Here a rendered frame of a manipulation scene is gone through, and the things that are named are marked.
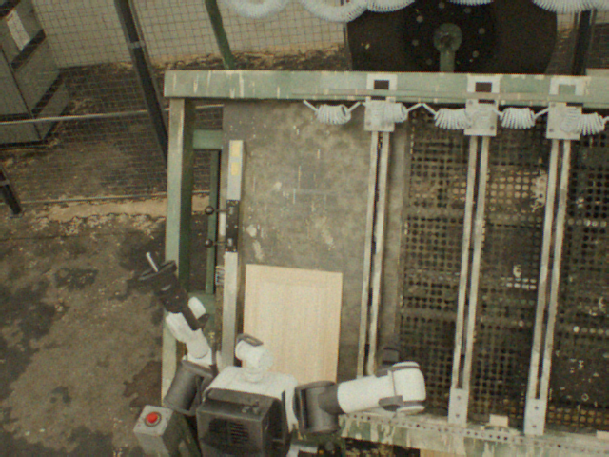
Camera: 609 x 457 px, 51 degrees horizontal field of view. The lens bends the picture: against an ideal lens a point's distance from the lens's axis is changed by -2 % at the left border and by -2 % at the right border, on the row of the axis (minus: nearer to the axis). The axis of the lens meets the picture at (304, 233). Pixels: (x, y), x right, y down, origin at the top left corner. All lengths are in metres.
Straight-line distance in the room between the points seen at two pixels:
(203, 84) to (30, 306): 2.66
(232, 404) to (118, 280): 2.79
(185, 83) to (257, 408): 1.24
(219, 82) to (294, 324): 0.93
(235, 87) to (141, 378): 2.09
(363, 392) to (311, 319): 0.66
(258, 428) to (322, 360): 0.67
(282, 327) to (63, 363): 2.05
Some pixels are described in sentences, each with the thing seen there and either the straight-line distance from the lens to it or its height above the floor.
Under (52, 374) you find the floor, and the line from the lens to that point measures 4.24.
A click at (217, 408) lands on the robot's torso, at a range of 1.93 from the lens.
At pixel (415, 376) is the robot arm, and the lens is 1.86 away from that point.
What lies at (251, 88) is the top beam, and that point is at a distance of 2.40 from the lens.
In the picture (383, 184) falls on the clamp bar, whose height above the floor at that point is 1.59.
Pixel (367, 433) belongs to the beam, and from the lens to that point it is 2.50.
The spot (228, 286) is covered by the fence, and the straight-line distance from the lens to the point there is 2.52.
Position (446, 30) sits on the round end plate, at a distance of 2.61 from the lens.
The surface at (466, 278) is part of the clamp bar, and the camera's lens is 2.31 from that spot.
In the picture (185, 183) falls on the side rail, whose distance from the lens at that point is 2.59.
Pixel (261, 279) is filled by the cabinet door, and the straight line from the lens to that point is 2.49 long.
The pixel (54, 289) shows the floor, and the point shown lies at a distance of 4.78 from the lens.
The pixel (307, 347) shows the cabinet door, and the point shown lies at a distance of 2.49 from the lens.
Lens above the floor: 2.95
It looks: 40 degrees down
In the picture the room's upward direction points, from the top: 9 degrees counter-clockwise
